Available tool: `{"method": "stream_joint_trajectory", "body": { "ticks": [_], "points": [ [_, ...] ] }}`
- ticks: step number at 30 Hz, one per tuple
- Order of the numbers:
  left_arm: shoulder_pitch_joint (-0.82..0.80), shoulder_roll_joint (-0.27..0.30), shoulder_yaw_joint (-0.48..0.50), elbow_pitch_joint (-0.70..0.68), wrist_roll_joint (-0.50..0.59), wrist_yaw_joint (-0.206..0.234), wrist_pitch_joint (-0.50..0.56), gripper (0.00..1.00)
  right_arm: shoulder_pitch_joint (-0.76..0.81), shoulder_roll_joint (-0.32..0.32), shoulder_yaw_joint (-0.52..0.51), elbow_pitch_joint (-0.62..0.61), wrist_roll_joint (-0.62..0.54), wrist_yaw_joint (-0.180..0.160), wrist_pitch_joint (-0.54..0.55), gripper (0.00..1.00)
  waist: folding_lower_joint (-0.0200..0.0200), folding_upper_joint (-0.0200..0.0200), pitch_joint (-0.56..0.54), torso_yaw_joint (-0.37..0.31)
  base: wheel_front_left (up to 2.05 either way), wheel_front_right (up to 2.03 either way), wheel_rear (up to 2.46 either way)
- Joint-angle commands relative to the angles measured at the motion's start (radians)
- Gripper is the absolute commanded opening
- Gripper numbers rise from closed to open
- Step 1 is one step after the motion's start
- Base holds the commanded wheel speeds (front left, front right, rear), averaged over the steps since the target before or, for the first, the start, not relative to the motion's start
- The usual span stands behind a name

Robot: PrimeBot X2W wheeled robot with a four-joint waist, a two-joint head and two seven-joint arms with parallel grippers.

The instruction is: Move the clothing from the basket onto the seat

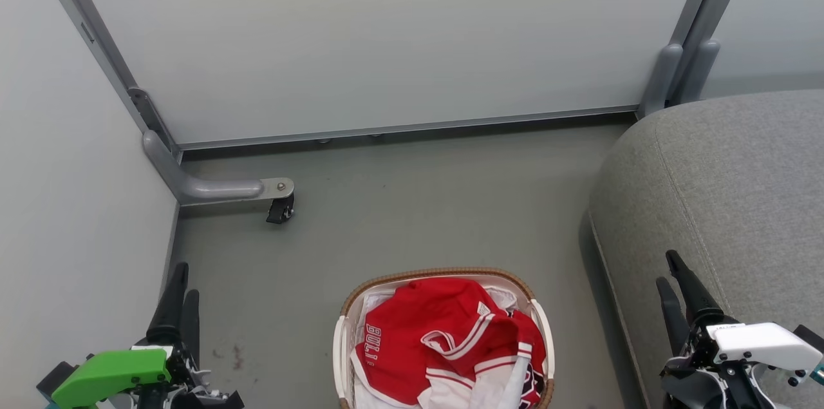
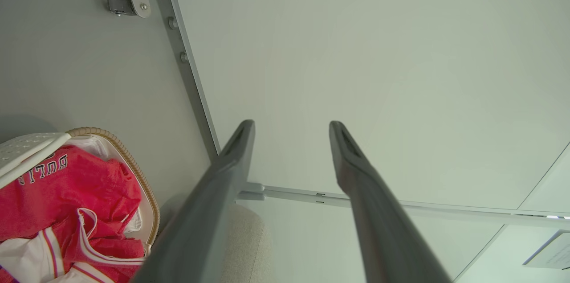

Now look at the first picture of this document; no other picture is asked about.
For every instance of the black caster wheel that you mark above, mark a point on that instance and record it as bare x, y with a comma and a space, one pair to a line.
280, 209

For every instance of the white basket liner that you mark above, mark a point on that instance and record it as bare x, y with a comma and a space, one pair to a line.
373, 306

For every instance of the wicker laundry basket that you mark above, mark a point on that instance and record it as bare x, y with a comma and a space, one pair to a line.
444, 274

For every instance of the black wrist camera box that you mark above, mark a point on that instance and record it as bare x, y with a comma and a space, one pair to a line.
811, 337
55, 378

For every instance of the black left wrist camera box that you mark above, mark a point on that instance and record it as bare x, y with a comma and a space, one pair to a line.
55, 378

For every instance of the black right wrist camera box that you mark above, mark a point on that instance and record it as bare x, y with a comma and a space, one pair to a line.
811, 337

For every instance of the grey partition frame post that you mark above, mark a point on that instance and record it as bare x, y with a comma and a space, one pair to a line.
695, 29

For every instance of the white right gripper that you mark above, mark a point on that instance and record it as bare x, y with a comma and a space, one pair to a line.
766, 344

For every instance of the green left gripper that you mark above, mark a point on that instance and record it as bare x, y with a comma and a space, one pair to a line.
109, 373

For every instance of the grey fabric sofa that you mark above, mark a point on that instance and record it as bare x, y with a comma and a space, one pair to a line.
727, 190

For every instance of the grey partition frame with foot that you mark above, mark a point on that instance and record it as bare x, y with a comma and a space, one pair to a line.
212, 189

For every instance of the white partition panel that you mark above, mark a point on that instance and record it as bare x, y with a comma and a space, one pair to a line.
779, 16
386, 35
71, 203

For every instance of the red number 23 jersey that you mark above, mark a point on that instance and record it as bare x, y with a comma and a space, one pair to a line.
534, 391

